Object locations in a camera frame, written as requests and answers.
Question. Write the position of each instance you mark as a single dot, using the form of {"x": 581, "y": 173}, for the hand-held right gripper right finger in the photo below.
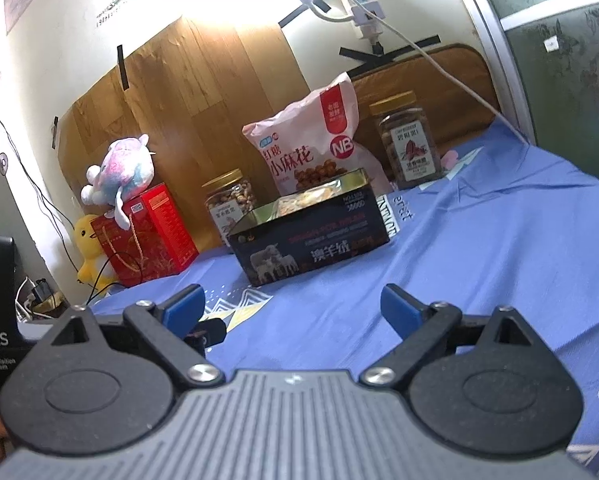
{"x": 400, "y": 311}

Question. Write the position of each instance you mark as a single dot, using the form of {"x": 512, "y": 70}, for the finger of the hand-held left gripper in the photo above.
{"x": 214, "y": 332}

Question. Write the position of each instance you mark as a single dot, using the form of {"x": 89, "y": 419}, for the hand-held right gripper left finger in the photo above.
{"x": 184, "y": 306}

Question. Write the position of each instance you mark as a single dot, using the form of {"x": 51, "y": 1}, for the dark printed box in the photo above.
{"x": 319, "y": 245}

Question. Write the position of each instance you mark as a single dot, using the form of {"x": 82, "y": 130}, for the black power adapter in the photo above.
{"x": 42, "y": 289}

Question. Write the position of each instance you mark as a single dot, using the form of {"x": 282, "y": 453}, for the red gift box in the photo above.
{"x": 164, "y": 230}

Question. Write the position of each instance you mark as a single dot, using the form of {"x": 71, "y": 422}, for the yellow duck plush toy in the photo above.
{"x": 86, "y": 240}

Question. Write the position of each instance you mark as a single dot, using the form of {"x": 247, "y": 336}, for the blue bedsheet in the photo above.
{"x": 479, "y": 240}

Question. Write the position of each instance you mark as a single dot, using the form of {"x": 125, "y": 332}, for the gold lid nut jar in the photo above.
{"x": 227, "y": 205}

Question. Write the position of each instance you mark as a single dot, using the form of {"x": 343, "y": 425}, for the pale snack packet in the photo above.
{"x": 304, "y": 200}

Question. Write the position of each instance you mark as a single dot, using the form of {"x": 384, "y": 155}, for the pink and blue plush toy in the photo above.
{"x": 124, "y": 165}

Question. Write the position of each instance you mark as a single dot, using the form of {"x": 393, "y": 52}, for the gold lid jar red label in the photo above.
{"x": 409, "y": 145}

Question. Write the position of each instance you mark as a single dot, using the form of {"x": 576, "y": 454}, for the pink snack bag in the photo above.
{"x": 304, "y": 150}

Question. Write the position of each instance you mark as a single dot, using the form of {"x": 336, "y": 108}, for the wooden board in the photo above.
{"x": 179, "y": 110}

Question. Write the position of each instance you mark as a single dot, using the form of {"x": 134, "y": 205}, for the black tape strip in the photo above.
{"x": 292, "y": 17}
{"x": 359, "y": 52}
{"x": 123, "y": 67}

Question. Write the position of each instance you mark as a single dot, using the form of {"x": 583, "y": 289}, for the green patterned glass door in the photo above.
{"x": 569, "y": 60}

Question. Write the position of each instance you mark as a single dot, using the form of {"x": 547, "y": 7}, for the white power strip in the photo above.
{"x": 359, "y": 0}

